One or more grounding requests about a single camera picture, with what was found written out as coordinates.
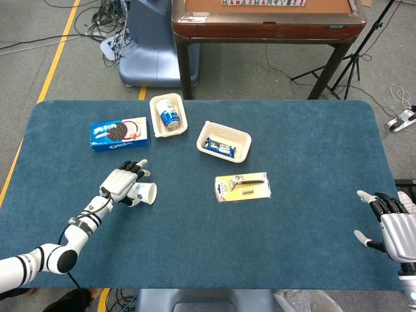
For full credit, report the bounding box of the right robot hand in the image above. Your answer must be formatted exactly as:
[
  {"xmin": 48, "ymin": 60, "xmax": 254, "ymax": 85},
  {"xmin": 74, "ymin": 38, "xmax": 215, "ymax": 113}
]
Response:
[{"xmin": 353, "ymin": 190, "xmax": 416, "ymax": 265}]

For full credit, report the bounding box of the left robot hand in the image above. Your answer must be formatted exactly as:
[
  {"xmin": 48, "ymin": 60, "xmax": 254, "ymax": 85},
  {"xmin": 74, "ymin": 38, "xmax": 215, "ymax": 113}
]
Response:
[{"xmin": 99, "ymin": 159, "xmax": 152, "ymax": 207}]

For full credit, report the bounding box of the floral paper cup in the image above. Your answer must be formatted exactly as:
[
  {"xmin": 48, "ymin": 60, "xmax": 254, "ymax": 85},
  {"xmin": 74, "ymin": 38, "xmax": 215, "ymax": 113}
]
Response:
[{"xmin": 128, "ymin": 181, "xmax": 158, "ymax": 206}]

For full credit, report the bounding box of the blue Oreo cookie box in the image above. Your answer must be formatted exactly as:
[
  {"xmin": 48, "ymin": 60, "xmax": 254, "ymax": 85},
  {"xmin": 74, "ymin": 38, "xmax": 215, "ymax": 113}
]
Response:
[{"xmin": 89, "ymin": 116, "xmax": 151, "ymax": 153}]

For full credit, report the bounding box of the square cream plastic tray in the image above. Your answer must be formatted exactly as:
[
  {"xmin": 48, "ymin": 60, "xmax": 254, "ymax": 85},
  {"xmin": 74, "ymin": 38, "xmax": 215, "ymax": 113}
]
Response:
[{"xmin": 149, "ymin": 92, "xmax": 189, "ymax": 138}]

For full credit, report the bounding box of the blue drink can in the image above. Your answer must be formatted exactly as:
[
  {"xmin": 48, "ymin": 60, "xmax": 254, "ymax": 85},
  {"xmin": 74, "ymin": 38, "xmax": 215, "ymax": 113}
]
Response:
[{"xmin": 155, "ymin": 99, "xmax": 181, "ymax": 131}]

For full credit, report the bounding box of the blue snack bar wrapper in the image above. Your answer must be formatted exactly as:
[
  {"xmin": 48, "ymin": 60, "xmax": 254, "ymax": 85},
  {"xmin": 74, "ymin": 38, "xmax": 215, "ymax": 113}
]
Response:
[{"xmin": 203, "ymin": 136, "xmax": 238, "ymax": 159}]

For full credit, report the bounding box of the white power strip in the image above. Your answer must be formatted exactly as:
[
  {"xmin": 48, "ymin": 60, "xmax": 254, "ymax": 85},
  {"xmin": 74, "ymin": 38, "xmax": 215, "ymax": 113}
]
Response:
[{"xmin": 385, "ymin": 105, "xmax": 416, "ymax": 133}]

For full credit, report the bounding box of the rectangular cream plastic tray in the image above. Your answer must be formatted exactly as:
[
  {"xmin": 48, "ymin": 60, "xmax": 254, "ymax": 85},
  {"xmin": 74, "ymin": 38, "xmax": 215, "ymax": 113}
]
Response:
[{"xmin": 196, "ymin": 120, "xmax": 253, "ymax": 164}]

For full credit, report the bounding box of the clear plastic bag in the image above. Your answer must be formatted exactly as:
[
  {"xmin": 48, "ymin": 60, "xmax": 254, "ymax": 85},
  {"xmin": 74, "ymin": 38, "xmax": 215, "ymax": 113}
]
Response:
[{"xmin": 272, "ymin": 289, "xmax": 342, "ymax": 312}]

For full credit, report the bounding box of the blue table cloth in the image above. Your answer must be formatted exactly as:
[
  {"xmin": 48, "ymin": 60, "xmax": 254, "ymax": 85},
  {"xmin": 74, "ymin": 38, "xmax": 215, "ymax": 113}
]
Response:
[{"xmin": 0, "ymin": 99, "xmax": 404, "ymax": 290}]

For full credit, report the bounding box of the yellow razor blister pack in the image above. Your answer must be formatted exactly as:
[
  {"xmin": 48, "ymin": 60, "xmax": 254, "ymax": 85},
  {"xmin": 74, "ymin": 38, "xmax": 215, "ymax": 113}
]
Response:
[{"xmin": 214, "ymin": 172, "xmax": 272, "ymax": 205}]

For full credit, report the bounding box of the grey-blue robot body base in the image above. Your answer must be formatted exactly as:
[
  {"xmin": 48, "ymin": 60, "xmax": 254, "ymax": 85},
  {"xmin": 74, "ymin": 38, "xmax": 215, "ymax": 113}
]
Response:
[{"xmin": 135, "ymin": 288, "xmax": 276, "ymax": 312}]

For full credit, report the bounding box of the black tripod stand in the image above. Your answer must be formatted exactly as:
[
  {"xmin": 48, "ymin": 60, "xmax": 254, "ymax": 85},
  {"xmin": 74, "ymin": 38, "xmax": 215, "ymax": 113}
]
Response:
[{"xmin": 290, "ymin": 0, "xmax": 396, "ymax": 100}]

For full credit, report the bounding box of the brown mahjong table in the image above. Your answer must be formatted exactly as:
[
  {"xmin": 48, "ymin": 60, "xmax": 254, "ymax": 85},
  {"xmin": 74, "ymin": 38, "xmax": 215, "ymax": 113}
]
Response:
[{"xmin": 171, "ymin": 0, "xmax": 368, "ymax": 100}]

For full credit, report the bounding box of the standing mahjong tile row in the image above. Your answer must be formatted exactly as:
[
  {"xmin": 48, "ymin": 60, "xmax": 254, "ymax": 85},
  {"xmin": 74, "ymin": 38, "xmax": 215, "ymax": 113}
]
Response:
[{"xmin": 221, "ymin": 0, "xmax": 306, "ymax": 7}]

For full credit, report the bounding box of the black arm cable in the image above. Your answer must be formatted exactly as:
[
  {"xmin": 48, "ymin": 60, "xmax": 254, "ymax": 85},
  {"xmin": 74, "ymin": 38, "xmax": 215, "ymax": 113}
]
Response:
[{"xmin": 57, "ymin": 191, "xmax": 114, "ymax": 290}]

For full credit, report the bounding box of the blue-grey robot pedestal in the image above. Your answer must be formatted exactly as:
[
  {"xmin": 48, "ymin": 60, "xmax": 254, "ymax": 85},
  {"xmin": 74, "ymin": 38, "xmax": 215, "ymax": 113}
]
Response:
[{"xmin": 118, "ymin": 0, "xmax": 201, "ymax": 88}]

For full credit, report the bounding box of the black floor cable bundle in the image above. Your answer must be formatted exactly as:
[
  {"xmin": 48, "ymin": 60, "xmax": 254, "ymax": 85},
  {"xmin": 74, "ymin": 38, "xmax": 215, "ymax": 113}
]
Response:
[{"xmin": 0, "ymin": 0, "xmax": 131, "ymax": 68}]

